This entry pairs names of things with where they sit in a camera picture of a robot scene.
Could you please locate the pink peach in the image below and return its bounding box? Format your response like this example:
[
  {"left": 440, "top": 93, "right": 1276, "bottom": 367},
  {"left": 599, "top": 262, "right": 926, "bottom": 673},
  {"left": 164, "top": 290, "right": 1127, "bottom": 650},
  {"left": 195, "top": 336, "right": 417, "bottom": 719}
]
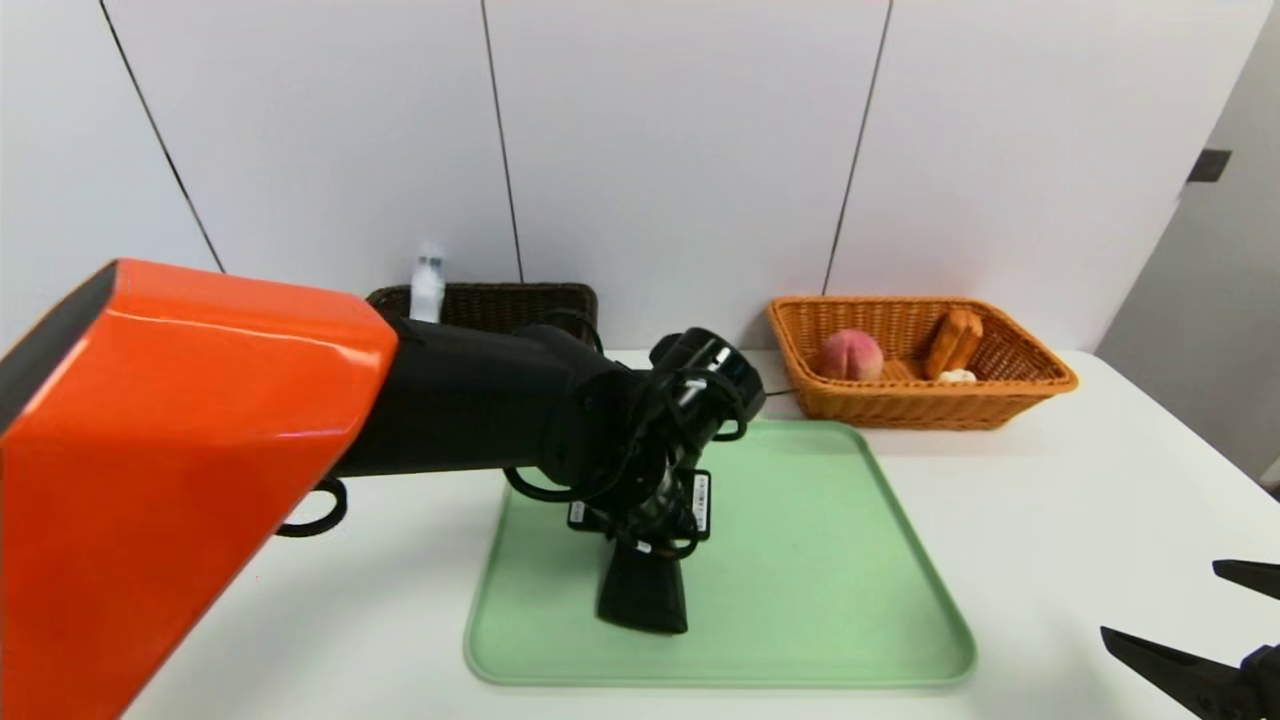
[{"left": 820, "top": 329, "right": 886, "bottom": 382}]

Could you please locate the clear bottle with white contents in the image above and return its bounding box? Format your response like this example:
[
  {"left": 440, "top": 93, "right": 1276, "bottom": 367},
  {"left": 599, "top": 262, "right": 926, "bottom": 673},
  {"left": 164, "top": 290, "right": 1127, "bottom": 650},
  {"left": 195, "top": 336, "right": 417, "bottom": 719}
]
[{"left": 410, "top": 245, "right": 447, "bottom": 324}]

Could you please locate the black pouch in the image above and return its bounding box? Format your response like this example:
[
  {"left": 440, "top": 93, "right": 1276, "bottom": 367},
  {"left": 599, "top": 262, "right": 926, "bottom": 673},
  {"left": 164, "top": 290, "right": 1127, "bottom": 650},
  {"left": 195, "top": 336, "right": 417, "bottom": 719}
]
[{"left": 597, "top": 540, "right": 690, "bottom": 635}]

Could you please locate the waffle slice with fruit topping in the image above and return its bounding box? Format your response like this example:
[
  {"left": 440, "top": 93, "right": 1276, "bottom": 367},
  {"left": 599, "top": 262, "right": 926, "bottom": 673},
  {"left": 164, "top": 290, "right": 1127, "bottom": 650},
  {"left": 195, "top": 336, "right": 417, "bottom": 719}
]
[{"left": 923, "top": 309, "right": 985, "bottom": 385}]

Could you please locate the dark brown wicker basket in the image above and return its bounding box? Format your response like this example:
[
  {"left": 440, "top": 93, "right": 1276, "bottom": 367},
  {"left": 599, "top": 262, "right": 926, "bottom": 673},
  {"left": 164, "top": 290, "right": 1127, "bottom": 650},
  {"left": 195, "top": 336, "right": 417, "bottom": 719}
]
[{"left": 365, "top": 282, "right": 600, "bottom": 346}]

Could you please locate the orange wicker basket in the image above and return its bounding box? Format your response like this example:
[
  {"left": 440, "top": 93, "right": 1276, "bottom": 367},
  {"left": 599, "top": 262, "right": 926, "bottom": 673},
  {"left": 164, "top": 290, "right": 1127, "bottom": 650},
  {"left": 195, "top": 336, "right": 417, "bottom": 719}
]
[{"left": 767, "top": 295, "right": 1079, "bottom": 432}]

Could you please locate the light green plastic tray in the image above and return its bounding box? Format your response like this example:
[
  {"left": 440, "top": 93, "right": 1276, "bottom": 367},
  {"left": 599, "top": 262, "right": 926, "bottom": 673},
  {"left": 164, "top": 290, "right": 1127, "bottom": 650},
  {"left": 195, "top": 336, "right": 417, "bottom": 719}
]
[{"left": 465, "top": 419, "right": 977, "bottom": 688}]

